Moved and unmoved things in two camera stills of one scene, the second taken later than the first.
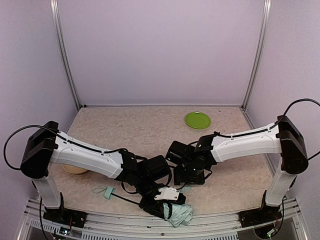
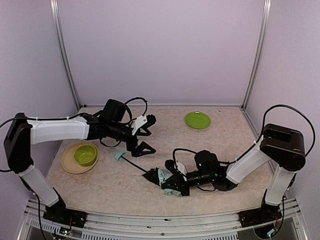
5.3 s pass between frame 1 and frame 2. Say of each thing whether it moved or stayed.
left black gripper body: moved
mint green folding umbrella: moved
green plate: stayed
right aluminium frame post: stayed
